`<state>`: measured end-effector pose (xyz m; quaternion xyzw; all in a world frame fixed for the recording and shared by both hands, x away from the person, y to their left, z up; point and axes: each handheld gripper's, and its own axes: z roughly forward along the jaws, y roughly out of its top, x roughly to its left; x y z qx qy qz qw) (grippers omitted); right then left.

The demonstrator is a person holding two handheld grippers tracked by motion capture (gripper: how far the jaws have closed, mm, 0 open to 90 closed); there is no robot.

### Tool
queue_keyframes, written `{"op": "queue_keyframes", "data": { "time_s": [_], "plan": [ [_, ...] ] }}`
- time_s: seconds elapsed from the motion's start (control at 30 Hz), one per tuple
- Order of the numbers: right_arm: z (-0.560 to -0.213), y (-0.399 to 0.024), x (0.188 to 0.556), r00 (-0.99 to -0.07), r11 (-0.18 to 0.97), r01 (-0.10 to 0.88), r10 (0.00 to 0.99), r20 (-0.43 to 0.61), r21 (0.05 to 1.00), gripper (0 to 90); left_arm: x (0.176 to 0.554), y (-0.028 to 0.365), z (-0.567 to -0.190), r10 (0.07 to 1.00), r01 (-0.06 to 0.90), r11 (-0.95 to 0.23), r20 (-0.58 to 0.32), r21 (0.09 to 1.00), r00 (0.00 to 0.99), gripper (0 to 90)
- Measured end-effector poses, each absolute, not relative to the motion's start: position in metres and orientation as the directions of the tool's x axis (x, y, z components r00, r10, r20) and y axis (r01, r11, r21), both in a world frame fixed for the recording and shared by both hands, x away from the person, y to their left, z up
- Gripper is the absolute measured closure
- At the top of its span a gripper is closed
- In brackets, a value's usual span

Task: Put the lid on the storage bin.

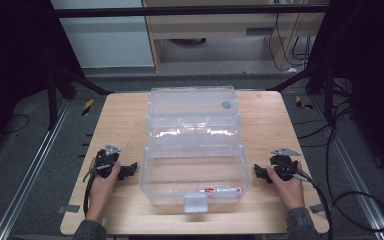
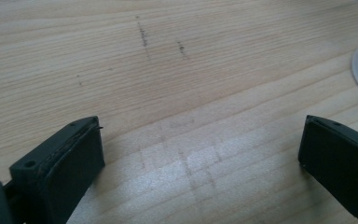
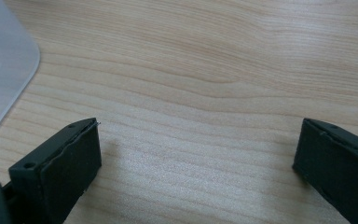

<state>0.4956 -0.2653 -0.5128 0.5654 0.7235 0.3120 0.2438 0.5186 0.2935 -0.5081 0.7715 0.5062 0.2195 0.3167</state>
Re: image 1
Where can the yellow black striped tape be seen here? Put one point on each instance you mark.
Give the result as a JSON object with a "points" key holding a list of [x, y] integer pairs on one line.
{"points": [[87, 107], [302, 103]]}

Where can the person's left hand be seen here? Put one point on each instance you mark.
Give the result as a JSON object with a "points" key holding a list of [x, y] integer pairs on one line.
{"points": [[101, 188]]}

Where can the white cabinet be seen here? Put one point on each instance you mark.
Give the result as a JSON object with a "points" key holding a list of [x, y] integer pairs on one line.
{"points": [[106, 43]]}

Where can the grey tape piece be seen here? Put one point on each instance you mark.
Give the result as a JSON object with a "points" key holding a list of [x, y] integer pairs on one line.
{"points": [[68, 208], [317, 208]]}

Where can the person's right hand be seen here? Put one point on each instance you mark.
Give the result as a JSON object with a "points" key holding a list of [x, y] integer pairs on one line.
{"points": [[290, 191]]}

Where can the light wooden desk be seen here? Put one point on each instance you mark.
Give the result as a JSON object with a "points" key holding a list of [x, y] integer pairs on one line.
{"points": [[213, 28]]}

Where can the metal floor rail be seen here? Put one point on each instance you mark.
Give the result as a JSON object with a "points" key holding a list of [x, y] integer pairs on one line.
{"points": [[356, 173], [30, 170]]}

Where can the black curtain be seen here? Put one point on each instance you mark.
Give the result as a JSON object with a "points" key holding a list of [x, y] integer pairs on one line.
{"points": [[373, 66], [10, 66]]}

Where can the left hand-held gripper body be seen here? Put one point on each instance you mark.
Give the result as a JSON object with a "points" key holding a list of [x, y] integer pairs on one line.
{"points": [[105, 163]]}

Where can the black metal stand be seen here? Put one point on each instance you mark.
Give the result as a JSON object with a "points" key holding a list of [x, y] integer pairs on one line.
{"points": [[52, 100], [328, 93]]}

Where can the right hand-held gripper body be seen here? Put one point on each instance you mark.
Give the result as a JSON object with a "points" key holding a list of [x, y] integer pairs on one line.
{"points": [[285, 163]]}

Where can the clear plastic storage box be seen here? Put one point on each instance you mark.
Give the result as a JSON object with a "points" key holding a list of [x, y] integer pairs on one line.
{"points": [[193, 173]]}

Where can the black horizontal bar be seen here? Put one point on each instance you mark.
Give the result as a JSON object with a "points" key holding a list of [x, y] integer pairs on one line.
{"points": [[180, 12]]}

